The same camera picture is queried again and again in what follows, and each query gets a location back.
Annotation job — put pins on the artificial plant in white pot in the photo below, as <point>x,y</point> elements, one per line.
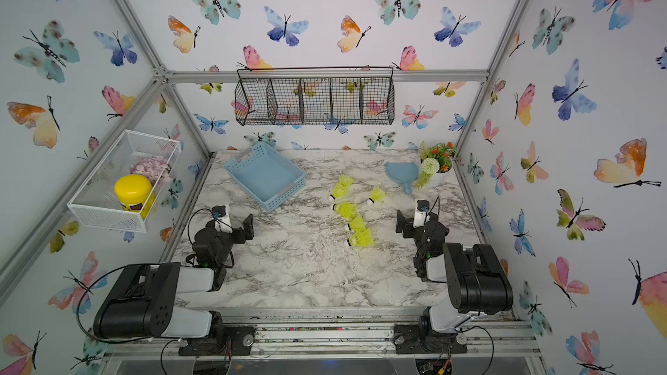
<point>434,160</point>

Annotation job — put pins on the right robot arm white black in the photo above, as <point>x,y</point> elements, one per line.
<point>476,285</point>

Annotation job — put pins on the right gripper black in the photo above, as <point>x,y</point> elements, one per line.
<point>412,226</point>

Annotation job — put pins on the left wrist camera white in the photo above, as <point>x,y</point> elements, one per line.
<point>222,219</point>

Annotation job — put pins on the yellow shuttlecock bottom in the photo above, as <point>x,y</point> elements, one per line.
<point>362,238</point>

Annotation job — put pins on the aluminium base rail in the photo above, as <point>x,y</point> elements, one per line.
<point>373,332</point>

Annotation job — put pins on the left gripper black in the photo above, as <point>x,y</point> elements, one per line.
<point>238,232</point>

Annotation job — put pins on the yellow shuttlecock top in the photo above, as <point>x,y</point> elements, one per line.
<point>341,188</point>

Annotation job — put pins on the black wire wall basket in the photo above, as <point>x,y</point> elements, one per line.
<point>332,97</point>

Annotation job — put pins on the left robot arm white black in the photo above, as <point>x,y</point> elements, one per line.
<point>142,303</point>

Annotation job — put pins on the light blue plastic scoop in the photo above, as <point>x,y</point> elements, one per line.
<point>405,174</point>

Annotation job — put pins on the light blue plastic storage basket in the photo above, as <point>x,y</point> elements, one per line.
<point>266,175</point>

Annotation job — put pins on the pink round item in basket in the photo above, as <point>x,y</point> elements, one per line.
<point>155,168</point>

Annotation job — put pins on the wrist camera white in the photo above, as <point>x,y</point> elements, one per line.
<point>421,214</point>
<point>222,219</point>

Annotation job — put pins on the yellow shuttlecock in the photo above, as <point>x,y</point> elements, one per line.
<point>341,188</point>
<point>357,224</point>
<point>377,195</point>
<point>346,210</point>
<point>362,238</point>

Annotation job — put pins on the white mesh wall basket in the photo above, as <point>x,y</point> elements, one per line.
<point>95,203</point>

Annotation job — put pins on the yellow lidded jar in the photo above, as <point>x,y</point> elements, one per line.
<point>136,194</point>

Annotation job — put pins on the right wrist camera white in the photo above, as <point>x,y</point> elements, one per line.
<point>421,214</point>

